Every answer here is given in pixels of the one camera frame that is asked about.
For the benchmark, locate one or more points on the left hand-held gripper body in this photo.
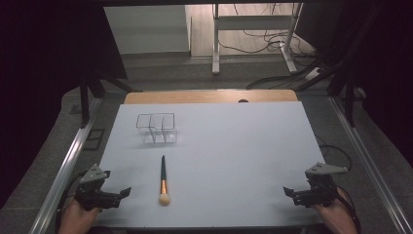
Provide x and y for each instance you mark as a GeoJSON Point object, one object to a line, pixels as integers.
{"type": "Point", "coordinates": [94, 195]}

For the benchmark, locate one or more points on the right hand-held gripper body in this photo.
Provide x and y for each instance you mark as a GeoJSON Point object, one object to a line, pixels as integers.
{"type": "Point", "coordinates": [319, 191]}

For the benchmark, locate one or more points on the clear acrylic organizer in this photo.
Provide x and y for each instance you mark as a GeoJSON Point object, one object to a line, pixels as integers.
{"type": "Point", "coordinates": [157, 128]}

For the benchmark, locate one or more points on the person's left hand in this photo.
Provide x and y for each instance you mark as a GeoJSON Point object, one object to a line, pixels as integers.
{"type": "Point", "coordinates": [76, 219]}

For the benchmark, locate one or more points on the person's right hand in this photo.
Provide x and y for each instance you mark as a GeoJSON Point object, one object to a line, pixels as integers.
{"type": "Point", "coordinates": [336, 217]}

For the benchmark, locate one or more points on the white board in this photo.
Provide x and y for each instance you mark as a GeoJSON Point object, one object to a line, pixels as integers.
{"type": "Point", "coordinates": [227, 156]}

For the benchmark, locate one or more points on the black metal stand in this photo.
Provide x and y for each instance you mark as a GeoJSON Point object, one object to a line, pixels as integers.
{"type": "Point", "coordinates": [85, 100]}
{"type": "Point", "coordinates": [349, 97]}

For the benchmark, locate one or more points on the white power strip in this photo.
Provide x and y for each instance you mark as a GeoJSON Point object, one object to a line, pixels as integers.
{"type": "Point", "coordinates": [312, 74]}

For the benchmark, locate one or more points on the wooden table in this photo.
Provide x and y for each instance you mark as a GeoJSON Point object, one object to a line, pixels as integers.
{"type": "Point", "coordinates": [201, 97]}

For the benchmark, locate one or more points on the black curtain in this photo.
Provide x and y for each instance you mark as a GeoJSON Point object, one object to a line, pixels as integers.
{"type": "Point", "coordinates": [386, 65]}
{"type": "Point", "coordinates": [48, 65]}

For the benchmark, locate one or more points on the white cabinet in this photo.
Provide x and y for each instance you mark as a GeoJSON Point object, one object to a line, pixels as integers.
{"type": "Point", "coordinates": [146, 29]}

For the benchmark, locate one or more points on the aluminium rail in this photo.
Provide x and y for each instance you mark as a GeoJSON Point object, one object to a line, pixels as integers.
{"type": "Point", "coordinates": [370, 162]}
{"type": "Point", "coordinates": [65, 165]}

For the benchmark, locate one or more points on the black square floor frame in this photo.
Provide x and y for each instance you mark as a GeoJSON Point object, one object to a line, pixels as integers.
{"type": "Point", "coordinates": [94, 139]}

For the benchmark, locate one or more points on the white desk frame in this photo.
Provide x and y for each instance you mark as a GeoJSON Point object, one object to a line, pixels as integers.
{"type": "Point", "coordinates": [216, 39]}

